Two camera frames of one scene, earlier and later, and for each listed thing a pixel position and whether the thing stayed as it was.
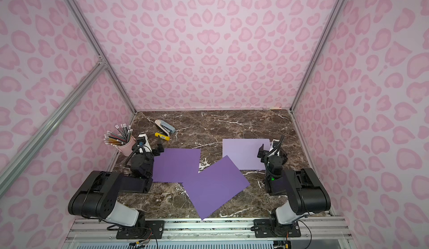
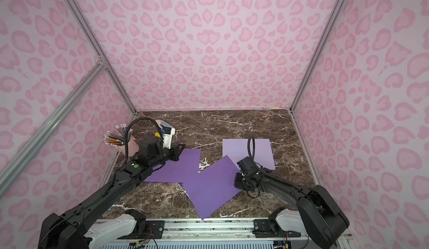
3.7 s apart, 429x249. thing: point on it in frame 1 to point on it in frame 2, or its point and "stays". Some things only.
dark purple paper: (214, 186) stays
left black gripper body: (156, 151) to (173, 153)
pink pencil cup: (127, 149) stays
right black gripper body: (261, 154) to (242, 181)
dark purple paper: (176, 165) stays
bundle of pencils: (118, 139) stays
